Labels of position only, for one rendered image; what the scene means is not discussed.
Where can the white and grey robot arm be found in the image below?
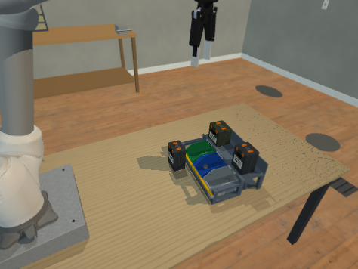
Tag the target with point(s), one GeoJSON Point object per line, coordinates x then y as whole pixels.
{"type": "Point", "coordinates": [23, 208]}

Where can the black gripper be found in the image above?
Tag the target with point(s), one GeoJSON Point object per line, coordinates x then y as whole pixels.
{"type": "Point", "coordinates": [203, 18]}

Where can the grey open bin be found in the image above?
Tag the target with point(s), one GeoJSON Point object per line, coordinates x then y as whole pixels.
{"type": "Point", "coordinates": [216, 178]}

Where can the blue open bin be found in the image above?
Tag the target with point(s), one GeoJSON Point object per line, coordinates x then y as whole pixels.
{"type": "Point", "coordinates": [212, 160]}

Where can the green bin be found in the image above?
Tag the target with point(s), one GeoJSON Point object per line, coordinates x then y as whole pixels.
{"type": "Point", "coordinates": [195, 150]}

